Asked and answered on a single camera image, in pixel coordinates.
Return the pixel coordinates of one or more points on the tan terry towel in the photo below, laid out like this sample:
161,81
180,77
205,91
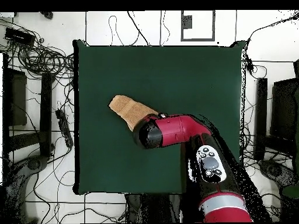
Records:
128,109

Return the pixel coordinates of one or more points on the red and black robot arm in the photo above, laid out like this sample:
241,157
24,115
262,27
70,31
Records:
172,130

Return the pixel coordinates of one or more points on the dark green tablecloth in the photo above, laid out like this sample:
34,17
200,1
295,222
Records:
186,93

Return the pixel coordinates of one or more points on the black power strip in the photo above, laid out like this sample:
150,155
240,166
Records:
64,127

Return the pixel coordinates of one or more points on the small grey square plate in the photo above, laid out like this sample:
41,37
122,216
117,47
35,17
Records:
186,22

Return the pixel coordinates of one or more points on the black plug adapter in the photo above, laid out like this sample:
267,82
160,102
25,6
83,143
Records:
250,65

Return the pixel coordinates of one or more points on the grey stand base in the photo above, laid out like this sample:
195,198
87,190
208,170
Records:
275,170
35,163

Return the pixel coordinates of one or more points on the small dark object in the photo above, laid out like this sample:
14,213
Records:
48,15

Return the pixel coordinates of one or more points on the green rounded object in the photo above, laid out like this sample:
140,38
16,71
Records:
290,191

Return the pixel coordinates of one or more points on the black rectangular box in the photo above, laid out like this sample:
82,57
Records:
18,36

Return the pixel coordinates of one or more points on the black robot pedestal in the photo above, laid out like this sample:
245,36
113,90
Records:
151,207

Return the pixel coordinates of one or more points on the grey rectangular floor frame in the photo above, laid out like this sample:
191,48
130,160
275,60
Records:
198,40

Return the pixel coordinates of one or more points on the black frame stand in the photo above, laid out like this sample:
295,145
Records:
261,116
45,112

